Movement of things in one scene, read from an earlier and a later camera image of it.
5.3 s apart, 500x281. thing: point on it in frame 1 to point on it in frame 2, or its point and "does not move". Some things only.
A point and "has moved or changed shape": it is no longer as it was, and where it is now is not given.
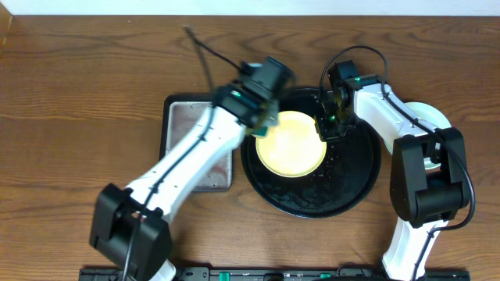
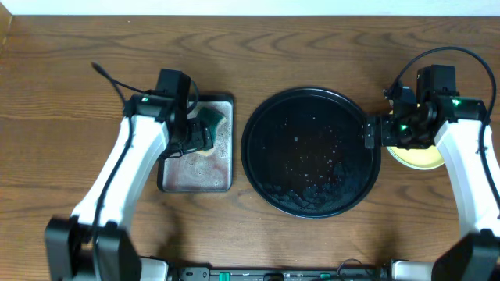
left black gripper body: (262, 122) to (200, 136)
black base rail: (279, 274) does not move
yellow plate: (295, 147) has moved or changed shape
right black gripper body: (341, 120) to (402, 126)
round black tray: (346, 173) does not move
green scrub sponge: (259, 131) has moved or changed shape
